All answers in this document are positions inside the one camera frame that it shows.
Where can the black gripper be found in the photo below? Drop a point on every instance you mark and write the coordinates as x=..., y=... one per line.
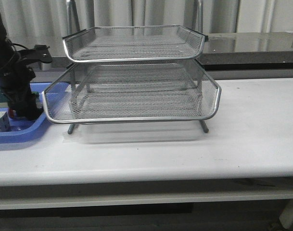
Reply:
x=15, y=76

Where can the red emergency stop button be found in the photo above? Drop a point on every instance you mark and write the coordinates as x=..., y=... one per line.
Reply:
x=14, y=115

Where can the silver mesh tray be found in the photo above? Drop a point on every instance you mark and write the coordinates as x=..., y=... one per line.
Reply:
x=159, y=99
x=133, y=43
x=57, y=96

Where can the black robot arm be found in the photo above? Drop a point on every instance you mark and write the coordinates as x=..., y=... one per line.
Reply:
x=16, y=74

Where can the green terminal block component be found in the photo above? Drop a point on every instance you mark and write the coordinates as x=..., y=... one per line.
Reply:
x=25, y=94

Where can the white grey electrical block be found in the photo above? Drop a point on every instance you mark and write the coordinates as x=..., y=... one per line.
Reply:
x=4, y=122

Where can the dark grey back counter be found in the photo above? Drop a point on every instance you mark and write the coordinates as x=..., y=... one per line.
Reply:
x=247, y=51

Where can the white table leg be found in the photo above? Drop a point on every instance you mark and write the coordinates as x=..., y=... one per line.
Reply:
x=286, y=216

